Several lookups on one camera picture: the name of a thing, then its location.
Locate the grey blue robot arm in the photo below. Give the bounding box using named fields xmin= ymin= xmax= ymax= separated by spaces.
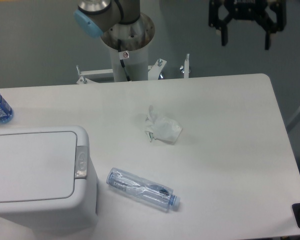
xmin=73 ymin=0 xmax=287 ymax=52

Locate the white pedestal base frame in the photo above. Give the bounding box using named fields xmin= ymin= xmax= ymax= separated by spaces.
xmin=76 ymin=53 xmax=191 ymax=85

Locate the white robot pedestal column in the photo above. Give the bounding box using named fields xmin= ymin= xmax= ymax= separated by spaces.
xmin=109 ymin=47 xmax=149 ymax=82

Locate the white plastic trash can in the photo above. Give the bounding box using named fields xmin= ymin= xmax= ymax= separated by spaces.
xmin=0 ymin=126 xmax=98 ymax=240

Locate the crushed clear plastic bottle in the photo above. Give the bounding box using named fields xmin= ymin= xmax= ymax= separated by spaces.
xmin=106 ymin=167 xmax=181 ymax=211

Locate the crumpled white plastic bag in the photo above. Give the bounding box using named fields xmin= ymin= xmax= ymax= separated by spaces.
xmin=144 ymin=105 xmax=183 ymax=144

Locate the white trash can lid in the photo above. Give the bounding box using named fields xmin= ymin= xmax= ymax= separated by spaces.
xmin=0 ymin=132 xmax=77 ymax=203

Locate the grey lid push button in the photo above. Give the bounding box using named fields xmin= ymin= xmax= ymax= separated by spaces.
xmin=74 ymin=146 xmax=89 ymax=179

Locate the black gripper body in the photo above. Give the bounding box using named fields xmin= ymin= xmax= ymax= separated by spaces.
xmin=223 ymin=0 xmax=268 ymax=21

